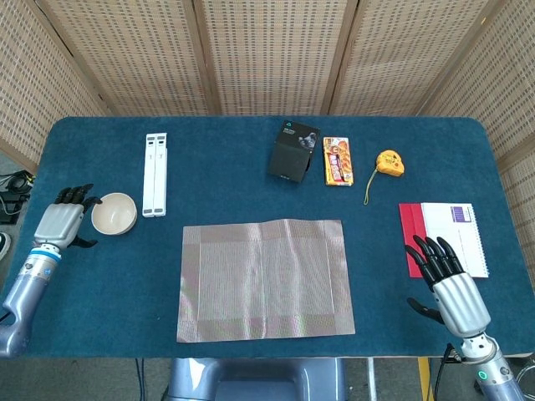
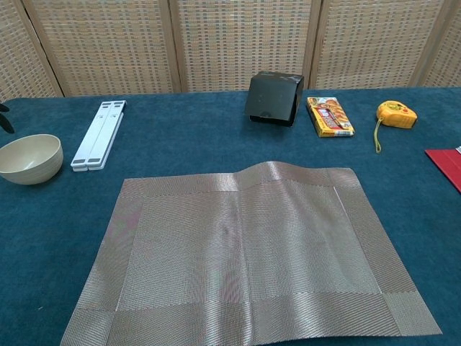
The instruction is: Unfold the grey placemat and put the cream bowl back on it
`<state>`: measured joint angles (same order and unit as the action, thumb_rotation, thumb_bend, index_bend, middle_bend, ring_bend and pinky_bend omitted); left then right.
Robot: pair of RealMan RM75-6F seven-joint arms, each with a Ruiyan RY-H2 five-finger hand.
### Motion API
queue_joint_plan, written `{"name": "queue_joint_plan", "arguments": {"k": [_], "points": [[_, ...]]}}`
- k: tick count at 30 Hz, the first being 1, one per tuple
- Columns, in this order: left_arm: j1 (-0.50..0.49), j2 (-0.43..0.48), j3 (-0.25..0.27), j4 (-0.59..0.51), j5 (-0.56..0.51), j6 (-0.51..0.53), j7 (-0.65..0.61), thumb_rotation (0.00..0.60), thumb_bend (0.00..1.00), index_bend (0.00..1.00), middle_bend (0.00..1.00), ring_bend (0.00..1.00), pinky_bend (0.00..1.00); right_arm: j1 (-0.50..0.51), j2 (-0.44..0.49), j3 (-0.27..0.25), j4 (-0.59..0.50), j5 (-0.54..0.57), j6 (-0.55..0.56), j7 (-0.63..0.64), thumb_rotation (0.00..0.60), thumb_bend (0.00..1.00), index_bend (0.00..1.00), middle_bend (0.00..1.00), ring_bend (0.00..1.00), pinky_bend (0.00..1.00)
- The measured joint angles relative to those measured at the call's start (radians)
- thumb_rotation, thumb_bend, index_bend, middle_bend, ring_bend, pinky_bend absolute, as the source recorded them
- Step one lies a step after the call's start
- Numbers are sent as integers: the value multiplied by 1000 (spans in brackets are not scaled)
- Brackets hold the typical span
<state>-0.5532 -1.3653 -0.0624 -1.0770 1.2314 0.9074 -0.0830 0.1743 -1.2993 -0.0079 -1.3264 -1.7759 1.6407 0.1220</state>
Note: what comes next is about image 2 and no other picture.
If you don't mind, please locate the black cardboard box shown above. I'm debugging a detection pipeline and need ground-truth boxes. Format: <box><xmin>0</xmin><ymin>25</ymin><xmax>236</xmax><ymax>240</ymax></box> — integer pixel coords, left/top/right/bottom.
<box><xmin>243</xmin><ymin>71</ymin><xmax>305</xmax><ymax>128</ymax></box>

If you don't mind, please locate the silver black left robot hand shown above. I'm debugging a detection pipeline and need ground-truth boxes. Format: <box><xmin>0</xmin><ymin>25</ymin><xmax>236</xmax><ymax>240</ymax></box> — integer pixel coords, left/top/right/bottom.
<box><xmin>0</xmin><ymin>103</ymin><xmax>15</xmax><ymax>135</ymax></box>

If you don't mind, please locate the red folder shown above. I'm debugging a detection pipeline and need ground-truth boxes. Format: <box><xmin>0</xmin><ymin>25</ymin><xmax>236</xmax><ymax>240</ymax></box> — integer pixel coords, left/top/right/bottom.
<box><xmin>424</xmin><ymin>148</ymin><xmax>461</xmax><ymax>195</ymax></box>

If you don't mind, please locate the woven rattan folding screen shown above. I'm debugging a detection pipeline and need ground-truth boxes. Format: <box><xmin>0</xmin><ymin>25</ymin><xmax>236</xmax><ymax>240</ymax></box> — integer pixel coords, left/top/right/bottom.
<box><xmin>0</xmin><ymin>0</ymin><xmax>461</xmax><ymax>104</ymax></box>

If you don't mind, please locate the white folded laptop stand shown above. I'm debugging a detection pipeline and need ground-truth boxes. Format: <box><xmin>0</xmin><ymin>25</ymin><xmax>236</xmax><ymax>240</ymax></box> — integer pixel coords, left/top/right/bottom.
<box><xmin>70</xmin><ymin>100</ymin><xmax>127</xmax><ymax>172</ymax></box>

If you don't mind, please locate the blue felt table cover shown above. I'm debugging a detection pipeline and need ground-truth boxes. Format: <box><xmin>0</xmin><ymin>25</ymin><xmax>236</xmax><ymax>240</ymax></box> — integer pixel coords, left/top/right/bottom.
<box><xmin>0</xmin><ymin>86</ymin><xmax>461</xmax><ymax>346</ymax></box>

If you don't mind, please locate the cream round bowl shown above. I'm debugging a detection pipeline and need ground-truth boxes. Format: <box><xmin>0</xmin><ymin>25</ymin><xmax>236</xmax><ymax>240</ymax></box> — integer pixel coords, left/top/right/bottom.
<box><xmin>0</xmin><ymin>133</ymin><xmax>64</xmax><ymax>186</ymax></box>

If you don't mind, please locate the yellow snack box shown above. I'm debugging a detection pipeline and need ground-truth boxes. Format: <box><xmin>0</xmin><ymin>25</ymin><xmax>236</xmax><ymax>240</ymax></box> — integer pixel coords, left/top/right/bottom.
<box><xmin>305</xmin><ymin>96</ymin><xmax>356</xmax><ymax>138</ymax></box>

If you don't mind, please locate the yellow tape measure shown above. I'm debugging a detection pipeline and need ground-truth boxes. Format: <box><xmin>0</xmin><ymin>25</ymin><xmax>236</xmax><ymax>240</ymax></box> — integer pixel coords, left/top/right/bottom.
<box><xmin>372</xmin><ymin>101</ymin><xmax>419</xmax><ymax>154</ymax></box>

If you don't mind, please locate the brown woven placemat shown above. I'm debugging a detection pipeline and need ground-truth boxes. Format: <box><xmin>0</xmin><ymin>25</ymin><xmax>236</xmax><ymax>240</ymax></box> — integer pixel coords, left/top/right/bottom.
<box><xmin>61</xmin><ymin>161</ymin><xmax>443</xmax><ymax>346</ymax></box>

